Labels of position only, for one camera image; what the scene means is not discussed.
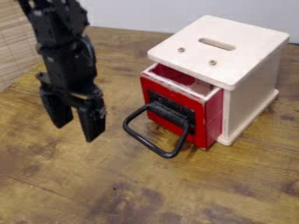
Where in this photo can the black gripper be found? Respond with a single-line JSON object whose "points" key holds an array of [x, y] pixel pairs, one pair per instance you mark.
{"points": [[68, 84]]}

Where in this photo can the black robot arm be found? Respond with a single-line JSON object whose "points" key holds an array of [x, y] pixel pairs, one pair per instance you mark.
{"points": [[56, 19]]}

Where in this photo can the red drawer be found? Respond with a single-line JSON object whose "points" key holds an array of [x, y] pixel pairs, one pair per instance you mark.
{"points": [[188, 96]]}

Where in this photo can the white wooden drawer box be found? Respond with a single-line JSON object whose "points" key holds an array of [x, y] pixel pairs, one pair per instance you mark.
{"points": [[235, 56]]}

